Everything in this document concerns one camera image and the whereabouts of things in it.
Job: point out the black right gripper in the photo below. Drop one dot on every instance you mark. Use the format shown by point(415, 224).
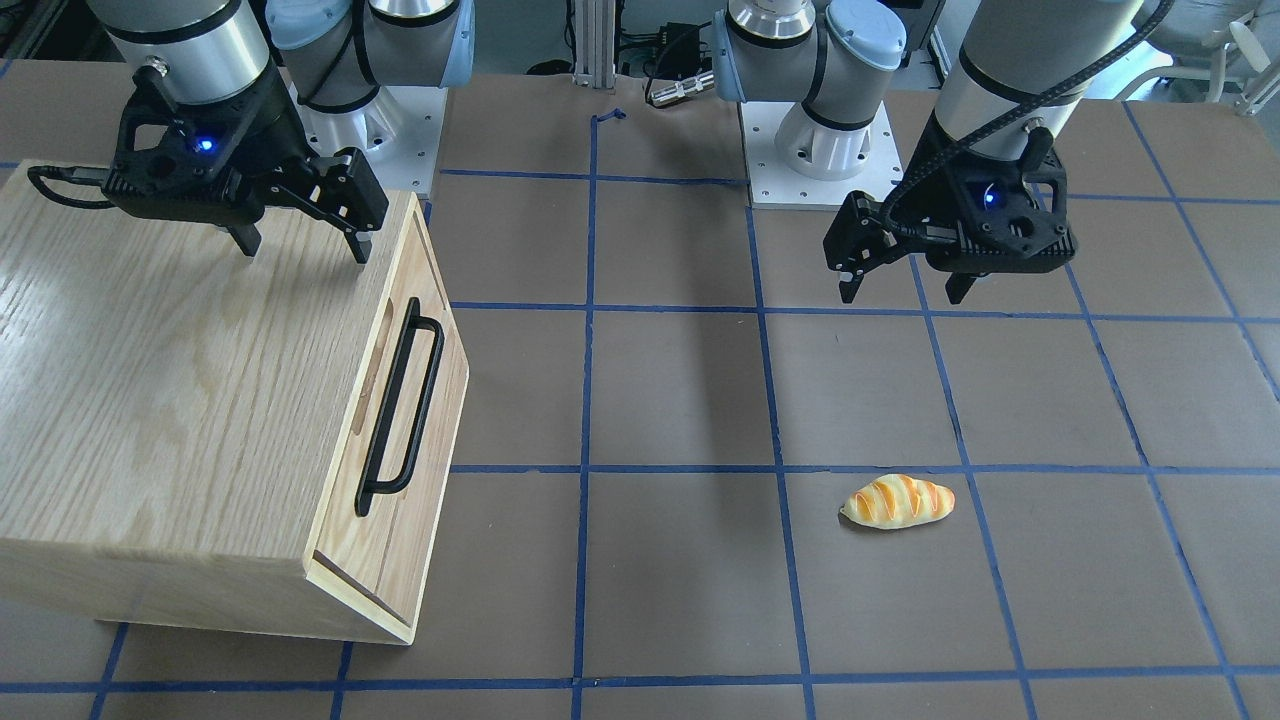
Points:
point(268, 133)

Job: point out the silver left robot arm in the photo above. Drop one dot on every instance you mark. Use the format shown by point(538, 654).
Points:
point(1023, 65)

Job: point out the light wooden drawer cabinet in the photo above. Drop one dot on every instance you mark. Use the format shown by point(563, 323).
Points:
point(175, 414)

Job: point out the silver metal connector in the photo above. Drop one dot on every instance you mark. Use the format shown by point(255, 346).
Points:
point(681, 90)

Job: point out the toy bread loaf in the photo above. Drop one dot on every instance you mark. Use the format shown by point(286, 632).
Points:
point(898, 501)

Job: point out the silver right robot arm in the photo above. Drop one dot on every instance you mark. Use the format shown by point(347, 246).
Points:
point(334, 56)

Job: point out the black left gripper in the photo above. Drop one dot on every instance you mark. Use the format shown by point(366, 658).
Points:
point(922, 187)

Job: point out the wooden drawer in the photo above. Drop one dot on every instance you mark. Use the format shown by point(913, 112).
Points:
point(376, 621)
point(398, 456)

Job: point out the aluminium frame post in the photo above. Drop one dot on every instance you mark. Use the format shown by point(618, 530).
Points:
point(594, 50)

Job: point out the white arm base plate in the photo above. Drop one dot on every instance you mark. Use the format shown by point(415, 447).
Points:
point(399, 132)
point(797, 164)

